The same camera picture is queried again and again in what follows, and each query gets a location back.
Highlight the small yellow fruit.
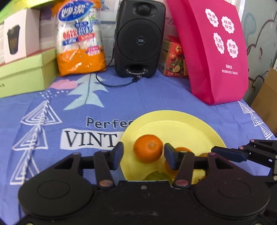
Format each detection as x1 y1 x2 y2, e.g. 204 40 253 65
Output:
199 153 208 158

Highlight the light green shoe box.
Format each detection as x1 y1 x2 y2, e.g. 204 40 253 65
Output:
0 48 59 97

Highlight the white coffee cup box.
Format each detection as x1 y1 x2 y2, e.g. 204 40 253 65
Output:
3 8 40 64

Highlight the blue printed tablecloth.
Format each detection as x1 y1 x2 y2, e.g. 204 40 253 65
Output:
1 68 275 224

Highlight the orange paper cup pack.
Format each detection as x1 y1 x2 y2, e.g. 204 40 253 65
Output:
52 1 107 76

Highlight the bright green gift box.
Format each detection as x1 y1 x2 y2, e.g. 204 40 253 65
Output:
1 0 54 18

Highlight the yellow plastic plate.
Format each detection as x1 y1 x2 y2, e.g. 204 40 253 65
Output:
120 110 225 181

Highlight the red tomato juice carton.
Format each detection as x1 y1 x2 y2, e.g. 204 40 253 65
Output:
158 35 188 78

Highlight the pink tote bag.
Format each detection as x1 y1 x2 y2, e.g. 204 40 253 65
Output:
167 1 248 105

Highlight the black speaker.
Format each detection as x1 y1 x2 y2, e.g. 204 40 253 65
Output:
114 0 166 78

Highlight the cardboard box at right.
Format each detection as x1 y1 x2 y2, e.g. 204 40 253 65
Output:
251 68 277 136

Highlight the green lime fruit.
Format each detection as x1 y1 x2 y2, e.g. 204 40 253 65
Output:
144 171 173 184

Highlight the orange tangerine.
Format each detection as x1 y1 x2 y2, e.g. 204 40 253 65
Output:
133 134 163 163
165 147 191 178

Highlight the black speaker cable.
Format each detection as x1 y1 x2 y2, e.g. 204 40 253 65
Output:
95 43 143 88

